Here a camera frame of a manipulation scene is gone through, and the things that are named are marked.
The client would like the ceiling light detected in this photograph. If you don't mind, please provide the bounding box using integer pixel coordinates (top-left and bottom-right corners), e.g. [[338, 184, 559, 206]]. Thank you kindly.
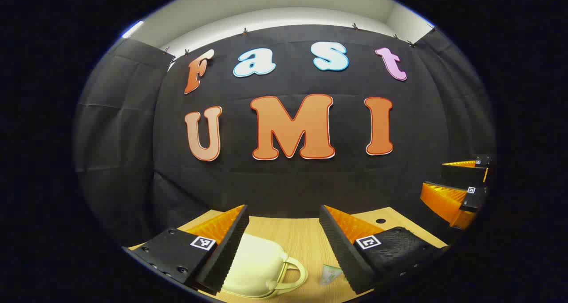
[[122, 20, 145, 39]]

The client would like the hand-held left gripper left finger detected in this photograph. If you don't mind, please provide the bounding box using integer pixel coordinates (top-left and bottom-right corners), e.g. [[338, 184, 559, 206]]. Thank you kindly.
[[129, 205, 250, 295]]

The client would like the black backdrop cloth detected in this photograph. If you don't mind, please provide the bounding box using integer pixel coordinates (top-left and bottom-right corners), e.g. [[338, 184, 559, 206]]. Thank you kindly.
[[73, 24, 497, 248]]

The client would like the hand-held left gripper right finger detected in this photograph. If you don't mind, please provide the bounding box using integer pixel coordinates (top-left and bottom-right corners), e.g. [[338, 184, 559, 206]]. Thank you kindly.
[[319, 205, 450, 295]]

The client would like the cream hard-shell suitcase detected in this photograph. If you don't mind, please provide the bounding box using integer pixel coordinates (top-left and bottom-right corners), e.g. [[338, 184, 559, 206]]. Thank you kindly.
[[221, 233, 308, 299]]

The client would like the green skin care sachet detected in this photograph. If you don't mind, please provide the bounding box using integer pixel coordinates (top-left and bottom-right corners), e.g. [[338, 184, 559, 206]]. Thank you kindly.
[[319, 264, 343, 287]]

